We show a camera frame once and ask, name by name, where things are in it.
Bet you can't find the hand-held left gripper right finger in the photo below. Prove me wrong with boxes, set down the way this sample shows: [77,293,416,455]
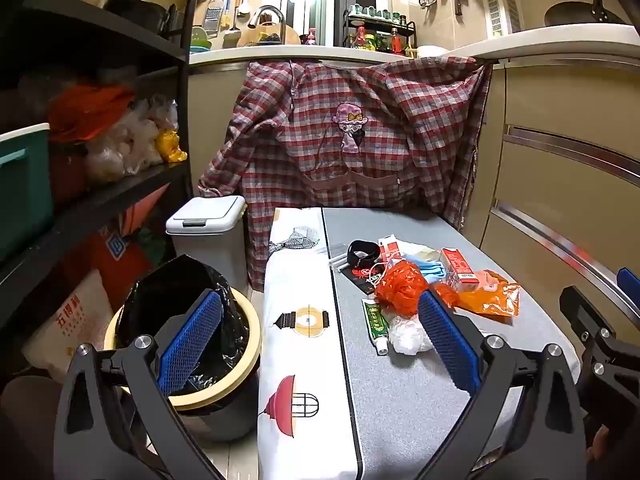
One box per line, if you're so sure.
[417,290,601,480]

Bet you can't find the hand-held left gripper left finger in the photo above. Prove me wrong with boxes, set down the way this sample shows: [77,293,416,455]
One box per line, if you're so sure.
[54,289,226,480]

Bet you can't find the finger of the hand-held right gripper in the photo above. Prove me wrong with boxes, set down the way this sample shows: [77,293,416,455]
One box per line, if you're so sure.
[559,286,640,408]
[616,267,640,311]

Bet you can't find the white plastic wrap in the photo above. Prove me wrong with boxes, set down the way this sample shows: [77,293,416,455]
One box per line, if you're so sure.
[387,316,434,356]

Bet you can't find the beige round waste bin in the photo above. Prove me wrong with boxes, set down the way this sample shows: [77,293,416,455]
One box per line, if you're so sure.
[105,287,263,442]

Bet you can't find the black bin liner bag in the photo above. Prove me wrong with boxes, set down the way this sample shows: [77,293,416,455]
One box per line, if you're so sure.
[116,255,251,396]

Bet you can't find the orange snack wrapper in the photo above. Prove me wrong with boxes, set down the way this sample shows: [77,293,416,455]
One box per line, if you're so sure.
[432,270,521,319]

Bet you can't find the crumpled orange plastic bag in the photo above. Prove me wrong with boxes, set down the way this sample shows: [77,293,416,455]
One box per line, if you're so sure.
[374,260,430,317]

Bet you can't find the blue face mask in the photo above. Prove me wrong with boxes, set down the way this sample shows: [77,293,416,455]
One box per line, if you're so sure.
[404,255,449,287]

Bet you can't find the red and white carton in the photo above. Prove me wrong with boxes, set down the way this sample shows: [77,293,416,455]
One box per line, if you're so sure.
[440,248,477,293]

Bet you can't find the green toothpaste tube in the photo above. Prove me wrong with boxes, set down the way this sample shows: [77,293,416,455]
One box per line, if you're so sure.
[362,297,392,357]

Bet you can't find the white and yellow packet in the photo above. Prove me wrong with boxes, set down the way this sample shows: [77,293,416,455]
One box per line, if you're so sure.
[397,242,442,262]

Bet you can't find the white lidded bin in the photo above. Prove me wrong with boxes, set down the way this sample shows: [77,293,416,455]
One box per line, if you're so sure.
[166,195,248,292]

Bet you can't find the black packet with red print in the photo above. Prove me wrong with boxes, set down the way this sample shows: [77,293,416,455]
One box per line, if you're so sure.
[344,264,386,297]

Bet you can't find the orange bag with blue print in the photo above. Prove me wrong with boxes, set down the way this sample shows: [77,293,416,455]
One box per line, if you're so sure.
[89,185,172,287]

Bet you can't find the red and white sachet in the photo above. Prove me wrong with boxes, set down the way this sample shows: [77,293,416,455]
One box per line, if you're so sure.
[378,234,402,262]

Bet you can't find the beige kitchen cabinet drawers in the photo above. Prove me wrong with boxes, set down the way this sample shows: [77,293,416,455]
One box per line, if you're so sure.
[479,60,640,286]

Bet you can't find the white rice sack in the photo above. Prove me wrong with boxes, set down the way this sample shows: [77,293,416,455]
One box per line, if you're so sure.
[22,270,117,385]

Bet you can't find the white printed table cloth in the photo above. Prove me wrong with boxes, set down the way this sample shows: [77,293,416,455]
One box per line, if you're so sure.
[257,207,362,480]

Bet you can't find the red plaid shirt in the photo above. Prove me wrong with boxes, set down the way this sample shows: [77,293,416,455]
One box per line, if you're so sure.
[197,55,493,292]

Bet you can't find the yellow plastic bag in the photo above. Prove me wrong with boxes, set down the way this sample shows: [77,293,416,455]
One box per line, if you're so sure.
[155,129,189,164]

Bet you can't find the dark red pot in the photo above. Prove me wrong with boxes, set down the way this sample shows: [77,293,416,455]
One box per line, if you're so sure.
[49,144,89,207]

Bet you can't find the clear plastic bags bundle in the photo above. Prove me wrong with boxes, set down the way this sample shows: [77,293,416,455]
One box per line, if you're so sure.
[84,99,179,182]

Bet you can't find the teal storage box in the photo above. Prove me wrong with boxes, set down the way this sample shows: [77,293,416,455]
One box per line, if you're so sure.
[0,122,55,264]

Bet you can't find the orange bag on rack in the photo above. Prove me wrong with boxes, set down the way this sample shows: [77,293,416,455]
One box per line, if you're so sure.
[47,85,137,144]

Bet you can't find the white kitchen countertop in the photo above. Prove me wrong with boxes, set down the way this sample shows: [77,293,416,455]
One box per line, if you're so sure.
[187,24,640,67]

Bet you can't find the green bowls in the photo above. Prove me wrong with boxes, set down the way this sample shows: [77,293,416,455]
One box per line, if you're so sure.
[189,26,214,54]

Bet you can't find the black spice rack with bottles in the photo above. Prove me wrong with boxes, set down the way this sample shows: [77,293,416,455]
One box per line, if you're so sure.
[342,4,417,57]

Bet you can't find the black storage rack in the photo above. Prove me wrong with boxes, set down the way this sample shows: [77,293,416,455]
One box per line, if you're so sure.
[0,0,207,346]

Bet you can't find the round wooden cutting board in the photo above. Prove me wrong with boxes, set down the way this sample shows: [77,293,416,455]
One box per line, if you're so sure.
[237,22,302,47]

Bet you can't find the metal grater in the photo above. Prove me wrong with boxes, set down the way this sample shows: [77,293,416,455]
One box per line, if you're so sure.
[203,0,224,37]

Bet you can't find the yellow dish brush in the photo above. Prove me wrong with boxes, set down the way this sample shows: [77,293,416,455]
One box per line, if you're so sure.
[222,0,239,37]

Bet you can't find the black pan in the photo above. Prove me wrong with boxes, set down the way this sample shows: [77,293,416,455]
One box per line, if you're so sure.
[111,0,172,37]

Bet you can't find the chrome kitchen faucet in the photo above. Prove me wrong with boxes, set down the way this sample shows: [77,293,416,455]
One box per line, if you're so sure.
[248,5,287,47]

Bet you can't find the black strap roll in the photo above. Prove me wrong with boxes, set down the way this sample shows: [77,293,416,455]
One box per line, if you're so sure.
[347,241,381,268]

